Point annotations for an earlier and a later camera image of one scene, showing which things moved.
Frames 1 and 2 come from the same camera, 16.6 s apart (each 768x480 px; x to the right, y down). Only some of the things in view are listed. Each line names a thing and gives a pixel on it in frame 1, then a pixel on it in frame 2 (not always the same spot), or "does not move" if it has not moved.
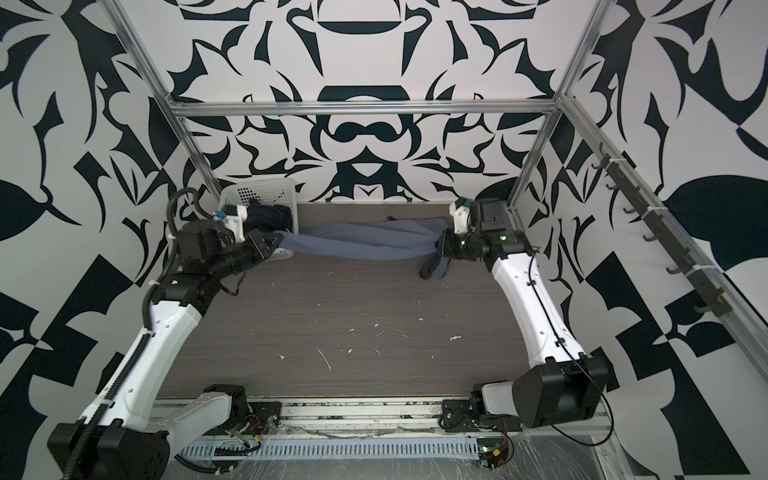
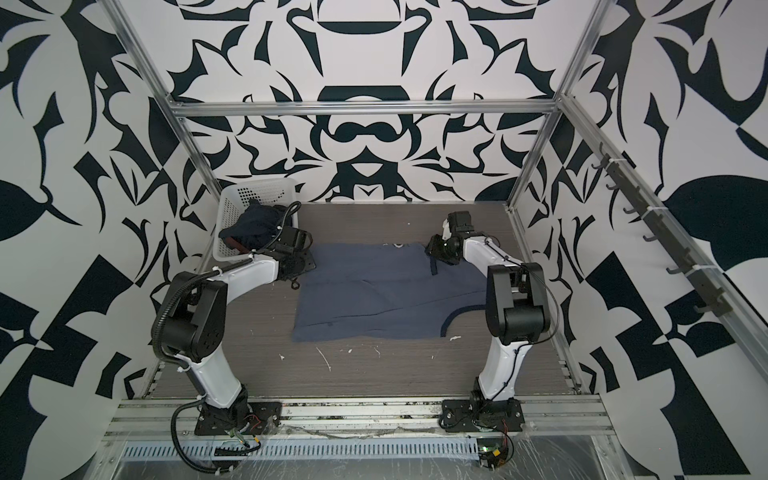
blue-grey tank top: x=374 y=239 to x=379 y=291
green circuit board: x=492 y=452 does not move
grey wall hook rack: x=710 y=293 does not move
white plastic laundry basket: x=275 y=191 does not move
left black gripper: x=257 y=246 to x=310 y=262
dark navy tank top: x=268 y=218 does not move
